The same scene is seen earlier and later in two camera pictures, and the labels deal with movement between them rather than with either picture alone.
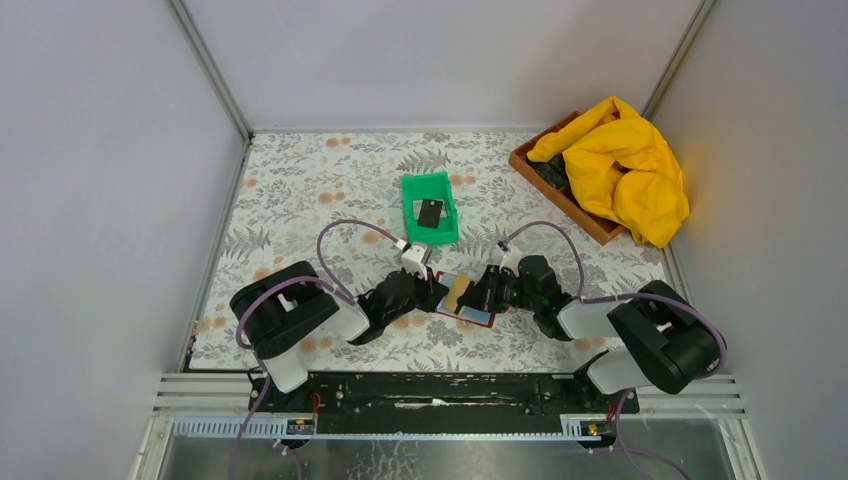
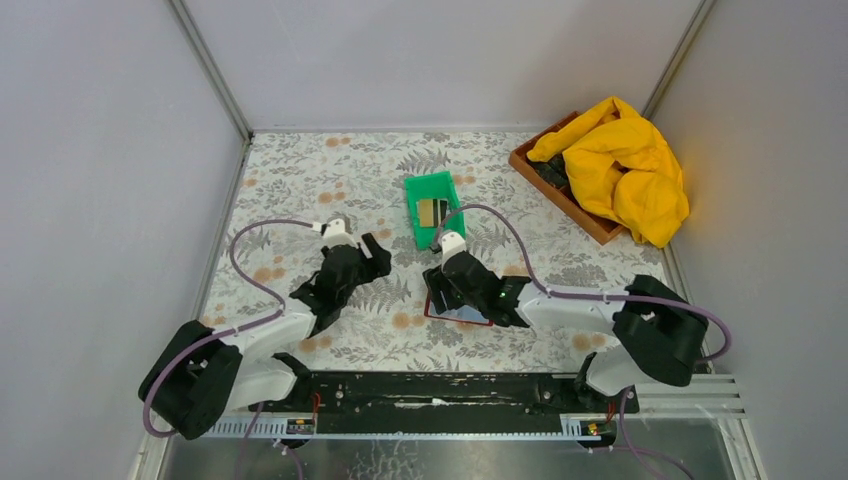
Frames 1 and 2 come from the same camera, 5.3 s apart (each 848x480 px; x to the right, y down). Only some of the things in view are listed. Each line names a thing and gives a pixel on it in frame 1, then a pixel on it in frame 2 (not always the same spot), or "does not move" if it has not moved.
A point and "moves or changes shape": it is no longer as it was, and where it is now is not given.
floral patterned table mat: x=426 y=248 does not move
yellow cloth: x=623 y=169 does not move
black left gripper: x=432 y=292 -> x=380 y=263
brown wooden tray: x=596 y=227 does not move
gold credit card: x=456 y=290 moves or changes shape
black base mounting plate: x=440 y=402 does not move
